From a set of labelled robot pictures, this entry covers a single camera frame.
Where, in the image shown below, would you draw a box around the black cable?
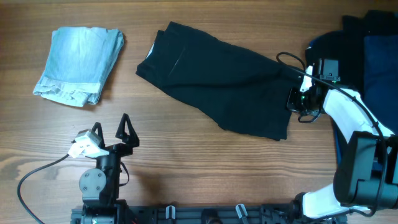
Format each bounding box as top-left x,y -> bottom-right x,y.
17,153 -> 70,224
275,52 -> 389,218

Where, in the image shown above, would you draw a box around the left black cable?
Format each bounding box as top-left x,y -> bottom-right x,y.
17,153 -> 70,224

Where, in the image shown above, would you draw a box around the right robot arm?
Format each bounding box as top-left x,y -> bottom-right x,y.
287,63 -> 397,223

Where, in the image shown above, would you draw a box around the black shorts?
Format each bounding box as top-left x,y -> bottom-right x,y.
136,22 -> 301,141

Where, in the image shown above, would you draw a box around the blue garment under pile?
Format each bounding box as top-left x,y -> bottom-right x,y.
309,30 -> 398,166

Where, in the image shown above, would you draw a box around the folded light blue jeans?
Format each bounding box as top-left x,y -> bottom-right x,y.
33,27 -> 124,107

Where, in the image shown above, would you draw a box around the dark navy folded garment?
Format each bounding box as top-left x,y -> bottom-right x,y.
305,10 -> 397,95

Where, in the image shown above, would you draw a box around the right black cable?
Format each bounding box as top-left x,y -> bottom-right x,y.
275,52 -> 389,218

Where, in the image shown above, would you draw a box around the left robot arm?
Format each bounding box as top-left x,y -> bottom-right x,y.
70,113 -> 139,224

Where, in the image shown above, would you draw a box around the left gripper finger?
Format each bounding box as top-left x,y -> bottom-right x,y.
92,122 -> 105,148
115,113 -> 139,147

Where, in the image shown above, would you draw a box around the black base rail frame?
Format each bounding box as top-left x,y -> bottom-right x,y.
70,203 -> 348,224

